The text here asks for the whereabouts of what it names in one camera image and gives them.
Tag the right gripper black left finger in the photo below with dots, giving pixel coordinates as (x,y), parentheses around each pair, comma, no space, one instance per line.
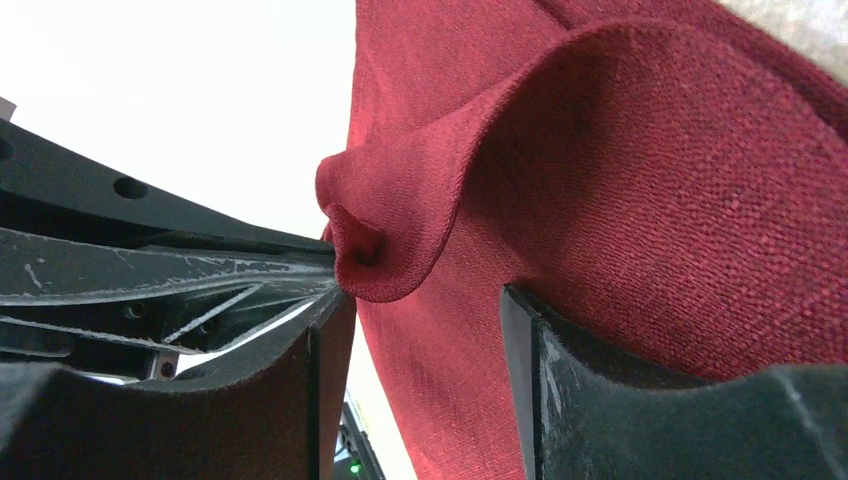
(269,409)

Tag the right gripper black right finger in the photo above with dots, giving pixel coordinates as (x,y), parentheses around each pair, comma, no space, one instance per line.
(587,409)

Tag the dark red cloth napkin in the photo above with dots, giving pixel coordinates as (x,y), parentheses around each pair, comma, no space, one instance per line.
(661,172)

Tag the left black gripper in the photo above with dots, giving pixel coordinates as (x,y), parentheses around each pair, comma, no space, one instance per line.
(122,282)

